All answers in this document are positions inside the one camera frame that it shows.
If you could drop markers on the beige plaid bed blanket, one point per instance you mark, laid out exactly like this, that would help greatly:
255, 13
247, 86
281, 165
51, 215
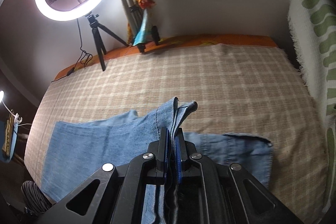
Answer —
252, 90

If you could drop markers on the black ring light tripod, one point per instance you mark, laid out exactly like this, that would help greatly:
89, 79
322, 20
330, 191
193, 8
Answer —
100, 47

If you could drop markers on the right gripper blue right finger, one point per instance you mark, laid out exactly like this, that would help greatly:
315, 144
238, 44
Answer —
180, 155

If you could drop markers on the white clip desk lamp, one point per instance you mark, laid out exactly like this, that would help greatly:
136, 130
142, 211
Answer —
17, 117

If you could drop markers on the blue chair seat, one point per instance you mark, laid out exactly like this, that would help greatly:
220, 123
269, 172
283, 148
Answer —
9, 134

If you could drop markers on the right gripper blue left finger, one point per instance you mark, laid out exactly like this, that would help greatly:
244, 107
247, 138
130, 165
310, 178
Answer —
162, 156

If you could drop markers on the folded silver black tripod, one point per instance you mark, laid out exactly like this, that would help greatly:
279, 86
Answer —
140, 26

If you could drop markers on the light blue denim pants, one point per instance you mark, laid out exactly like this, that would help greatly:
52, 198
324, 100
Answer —
106, 172

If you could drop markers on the green white patterned pillow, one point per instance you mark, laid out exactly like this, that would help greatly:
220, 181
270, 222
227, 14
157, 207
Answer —
312, 27

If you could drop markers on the striped dark basket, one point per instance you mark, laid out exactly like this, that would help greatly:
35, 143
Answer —
34, 198

